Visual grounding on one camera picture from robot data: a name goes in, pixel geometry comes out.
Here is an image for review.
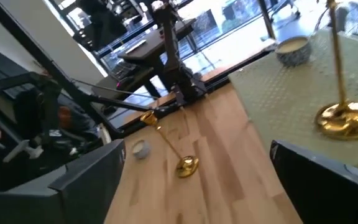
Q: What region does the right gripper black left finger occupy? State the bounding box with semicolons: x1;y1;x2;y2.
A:
0;139;126;224

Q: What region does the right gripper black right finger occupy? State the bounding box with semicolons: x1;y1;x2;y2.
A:
269;140;358;224

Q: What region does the brass candle holder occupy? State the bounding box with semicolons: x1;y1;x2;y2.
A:
140;110;200;179
314;0;358;141

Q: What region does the candle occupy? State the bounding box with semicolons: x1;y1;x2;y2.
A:
274;35;313;68
131;139;152;160

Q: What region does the green perforated metal shelf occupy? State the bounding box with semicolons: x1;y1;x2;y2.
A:
227;26;358;170

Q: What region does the white plastic part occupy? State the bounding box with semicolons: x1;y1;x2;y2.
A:
3;139;45;163

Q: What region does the black keyboard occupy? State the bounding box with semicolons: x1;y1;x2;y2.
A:
109;60;139;80

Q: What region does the black floor fan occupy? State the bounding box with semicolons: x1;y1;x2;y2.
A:
314;1;358;41

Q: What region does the brown desk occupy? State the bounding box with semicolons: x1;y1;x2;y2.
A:
116;18;198;63

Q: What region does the black teleoperation handle device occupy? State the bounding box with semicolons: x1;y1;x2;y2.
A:
0;72;74;147

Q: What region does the black aluminium table frame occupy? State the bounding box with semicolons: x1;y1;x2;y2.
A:
0;0;279;139

